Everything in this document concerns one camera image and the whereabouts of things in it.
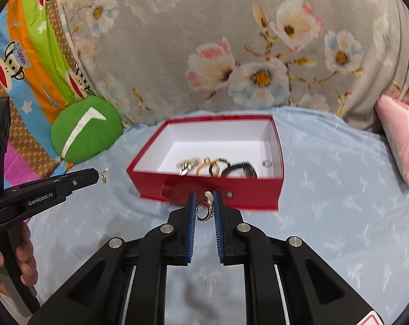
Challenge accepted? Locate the gold hoop earring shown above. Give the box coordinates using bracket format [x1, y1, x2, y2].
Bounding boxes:
[98, 169, 109, 183]

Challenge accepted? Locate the black wristwatch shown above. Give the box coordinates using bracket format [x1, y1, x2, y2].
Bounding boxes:
[221, 161, 258, 178]

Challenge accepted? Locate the silver hoop earring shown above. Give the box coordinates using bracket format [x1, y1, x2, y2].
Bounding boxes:
[262, 159, 273, 168]

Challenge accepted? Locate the gold clasp charm earring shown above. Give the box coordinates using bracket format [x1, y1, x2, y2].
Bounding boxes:
[195, 191, 214, 222]

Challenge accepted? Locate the red jewelry box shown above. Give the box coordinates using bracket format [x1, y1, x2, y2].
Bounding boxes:
[127, 115, 285, 211]

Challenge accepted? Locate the left hand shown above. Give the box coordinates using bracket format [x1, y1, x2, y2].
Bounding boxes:
[0, 222, 39, 299]

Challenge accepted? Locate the green round plush cushion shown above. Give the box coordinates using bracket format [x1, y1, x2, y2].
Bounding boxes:
[51, 96, 124, 164]

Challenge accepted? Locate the light blue bed sheet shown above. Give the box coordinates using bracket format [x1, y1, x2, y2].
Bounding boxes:
[30, 107, 409, 324]

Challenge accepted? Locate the colourful monkey cartoon bedding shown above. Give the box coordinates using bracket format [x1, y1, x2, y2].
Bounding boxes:
[0, 0, 93, 187]

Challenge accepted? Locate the gold beaded bangle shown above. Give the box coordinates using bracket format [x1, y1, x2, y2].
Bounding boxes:
[195, 157, 212, 176]

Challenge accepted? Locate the grey floral blanket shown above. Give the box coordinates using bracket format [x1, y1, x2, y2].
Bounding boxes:
[56, 0, 409, 130]

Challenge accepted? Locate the pink white pillow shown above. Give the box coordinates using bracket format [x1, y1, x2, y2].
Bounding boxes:
[375, 95, 409, 186]

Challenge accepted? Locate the gold chain bracelet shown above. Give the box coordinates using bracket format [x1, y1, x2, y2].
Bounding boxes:
[176, 157, 202, 170]

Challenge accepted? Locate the black gold bead bracelet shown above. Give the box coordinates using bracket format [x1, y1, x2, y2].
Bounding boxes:
[208, 157, 231, 178]

